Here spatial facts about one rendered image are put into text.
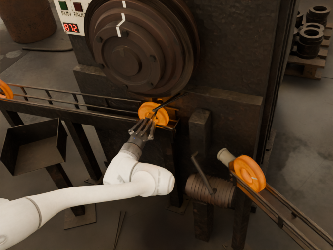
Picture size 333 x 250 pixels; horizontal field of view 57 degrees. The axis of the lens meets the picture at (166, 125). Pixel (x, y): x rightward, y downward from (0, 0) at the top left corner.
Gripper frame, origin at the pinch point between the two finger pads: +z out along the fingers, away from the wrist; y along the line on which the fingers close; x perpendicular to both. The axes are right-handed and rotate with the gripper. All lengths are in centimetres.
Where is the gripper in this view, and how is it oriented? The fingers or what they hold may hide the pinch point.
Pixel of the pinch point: (152, 114)
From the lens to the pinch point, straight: 145.7
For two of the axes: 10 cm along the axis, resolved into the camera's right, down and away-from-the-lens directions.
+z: 3.9, -7.3, 5.6
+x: -1.4, -6.5, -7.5
